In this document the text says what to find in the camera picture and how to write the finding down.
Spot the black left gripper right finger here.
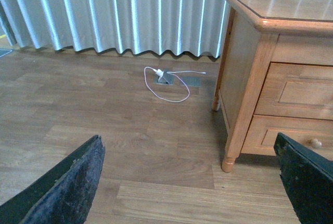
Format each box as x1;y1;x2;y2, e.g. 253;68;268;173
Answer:
274;132;332;223

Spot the pale green curtain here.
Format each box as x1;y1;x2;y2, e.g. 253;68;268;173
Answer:
1;0;227;57

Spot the white floor cable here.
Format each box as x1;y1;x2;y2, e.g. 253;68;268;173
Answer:
144;66;207;103

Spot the wooden drawer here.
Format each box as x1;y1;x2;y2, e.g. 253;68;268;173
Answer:
255;63;332;120
241;115;332;160

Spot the wooden nightstand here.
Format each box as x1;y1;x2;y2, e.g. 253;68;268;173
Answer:
212;0;332;172

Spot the white floor charger plug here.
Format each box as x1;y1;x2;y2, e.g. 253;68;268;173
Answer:
153;69;164;77

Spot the closed metal floor plate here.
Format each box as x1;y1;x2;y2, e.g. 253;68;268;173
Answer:
180;77;201;87

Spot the open metal floor socket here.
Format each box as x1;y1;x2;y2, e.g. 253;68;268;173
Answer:
155;69;174;85

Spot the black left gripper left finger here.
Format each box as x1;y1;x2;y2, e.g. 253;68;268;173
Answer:
1;135;105;223

